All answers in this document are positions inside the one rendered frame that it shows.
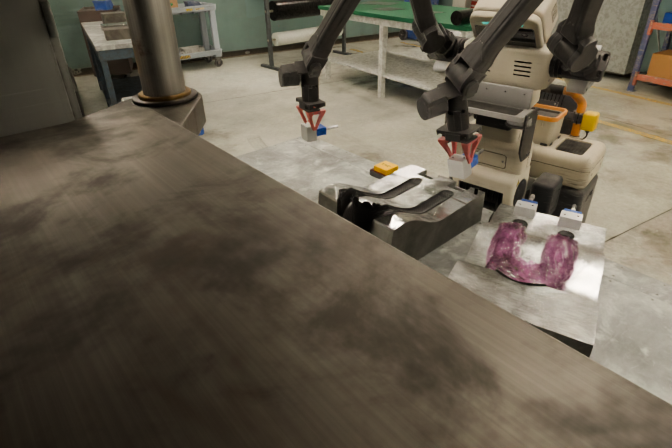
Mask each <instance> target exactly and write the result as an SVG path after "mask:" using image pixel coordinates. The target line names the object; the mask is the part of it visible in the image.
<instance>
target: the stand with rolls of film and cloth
mask: <svg viewBox="0 0 672 448"><path fill-rule="evenodd" d="M333 1H334V0H275V1H270V2H269V0H264V9H265V21H266V32H267V43H268V55H269V65H268V64H264V63H263V64H261V67H264V68H268V69H271V70H275V71H278V70H279V69H280V68H279V67H276V66H274V59H273V47H272V42H273V44H274V45H275V46H280V45H286V44H292V43H298V42H304V41H309V39H310V37H311V36H312V35H313V34H314V33H315V31H316V30H317V29H318V27H319V26H318V27H311V28H304V29H297V30H291V31H284V32H277V33H273V34H271V22H270V19H271V20H273V21H278V20H286V19H294V18H302V17H310V16H318V15H320V9H318V6H321V5H331V4H332V2H333ZM340 35H342V51H339V50H333V53H337V54H342V55H351V54H355V53H349V52H346V25H345V27H344V28H343V30H342V31H341V33H340ZM340 35H339V36H340Z"/></svg>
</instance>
